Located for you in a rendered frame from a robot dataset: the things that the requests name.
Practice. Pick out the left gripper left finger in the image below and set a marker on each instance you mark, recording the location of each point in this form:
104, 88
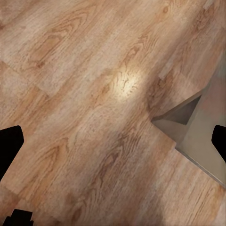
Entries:
11, 141

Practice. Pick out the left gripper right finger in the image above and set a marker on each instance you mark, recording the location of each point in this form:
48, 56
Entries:
219, 140

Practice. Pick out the coffee table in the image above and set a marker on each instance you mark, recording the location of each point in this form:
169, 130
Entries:
191, 123

